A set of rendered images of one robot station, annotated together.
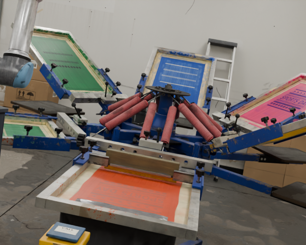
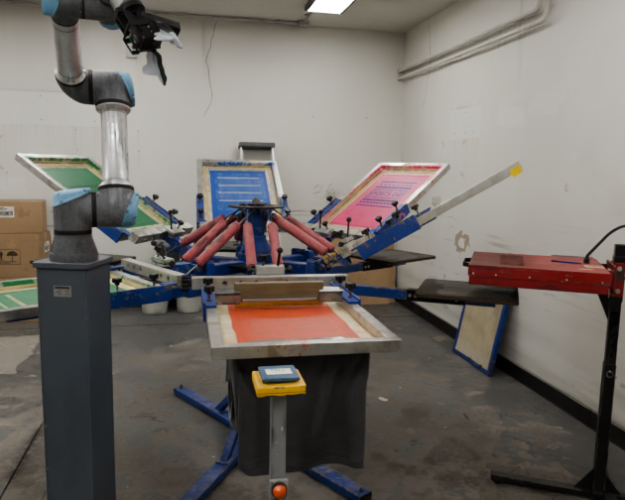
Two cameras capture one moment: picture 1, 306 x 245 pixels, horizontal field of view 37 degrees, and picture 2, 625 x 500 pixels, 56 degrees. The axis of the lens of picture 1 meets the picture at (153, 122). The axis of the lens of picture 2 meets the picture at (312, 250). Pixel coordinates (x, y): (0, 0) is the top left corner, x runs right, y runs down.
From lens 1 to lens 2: 0.60 m
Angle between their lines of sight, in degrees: 17
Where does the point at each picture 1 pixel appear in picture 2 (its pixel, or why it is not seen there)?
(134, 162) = (271, 292)
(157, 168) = (299, 293)
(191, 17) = (211, 119)
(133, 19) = (136, 131)
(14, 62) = (119, 195)
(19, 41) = (118, 168)
